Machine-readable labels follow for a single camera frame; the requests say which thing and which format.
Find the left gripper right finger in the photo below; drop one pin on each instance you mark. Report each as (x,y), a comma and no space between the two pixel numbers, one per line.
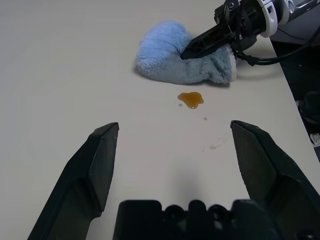
(270,180)

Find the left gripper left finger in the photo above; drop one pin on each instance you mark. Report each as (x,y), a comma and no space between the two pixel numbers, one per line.
(82,180)

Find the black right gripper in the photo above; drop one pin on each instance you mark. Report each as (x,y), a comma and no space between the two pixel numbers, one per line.
(246,20)

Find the fluffy light blue rag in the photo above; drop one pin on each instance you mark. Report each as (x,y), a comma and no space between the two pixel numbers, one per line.
(165,55)

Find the single brown liquid puddle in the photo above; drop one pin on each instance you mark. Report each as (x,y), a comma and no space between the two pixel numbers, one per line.
(191,99)

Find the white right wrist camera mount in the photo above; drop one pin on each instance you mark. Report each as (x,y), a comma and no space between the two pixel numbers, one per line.
(271,15)

